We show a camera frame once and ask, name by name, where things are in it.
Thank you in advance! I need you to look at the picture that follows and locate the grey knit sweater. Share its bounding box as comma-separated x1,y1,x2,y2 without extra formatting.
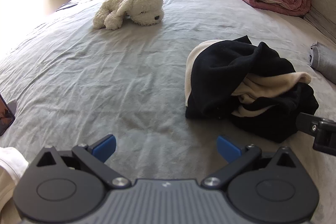
308,41,336,81

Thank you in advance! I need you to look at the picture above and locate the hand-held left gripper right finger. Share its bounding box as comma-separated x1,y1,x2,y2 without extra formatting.
201,135,299,189

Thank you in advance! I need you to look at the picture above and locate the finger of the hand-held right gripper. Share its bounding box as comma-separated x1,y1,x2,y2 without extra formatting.
295,111,320,135

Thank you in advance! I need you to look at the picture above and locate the smartphone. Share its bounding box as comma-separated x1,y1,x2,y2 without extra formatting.
0,94,15,137

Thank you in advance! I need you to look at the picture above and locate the dark flat tablet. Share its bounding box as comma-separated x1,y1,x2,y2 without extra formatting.
56,3,79,13

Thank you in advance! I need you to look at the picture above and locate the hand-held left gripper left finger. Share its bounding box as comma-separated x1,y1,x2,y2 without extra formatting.
35,134,132,189

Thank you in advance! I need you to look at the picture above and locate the cream and black sweatshirt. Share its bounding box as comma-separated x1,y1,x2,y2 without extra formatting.
184,35,320,143

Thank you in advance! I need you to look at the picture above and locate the white garment with orange print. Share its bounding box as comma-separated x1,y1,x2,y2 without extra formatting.
0,146,29,224

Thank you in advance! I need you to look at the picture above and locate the white plush dog toy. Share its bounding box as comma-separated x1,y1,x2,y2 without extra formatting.
92,0,165,30

